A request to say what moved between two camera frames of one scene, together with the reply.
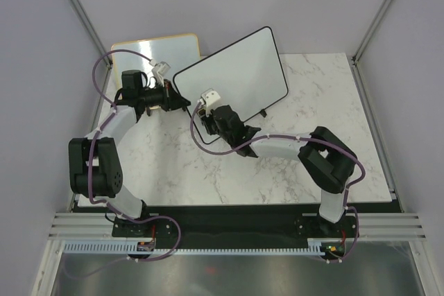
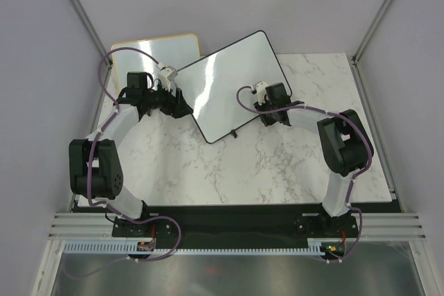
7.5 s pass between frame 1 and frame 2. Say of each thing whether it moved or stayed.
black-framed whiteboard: stayed
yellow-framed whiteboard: stayed
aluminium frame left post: stayed
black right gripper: moved
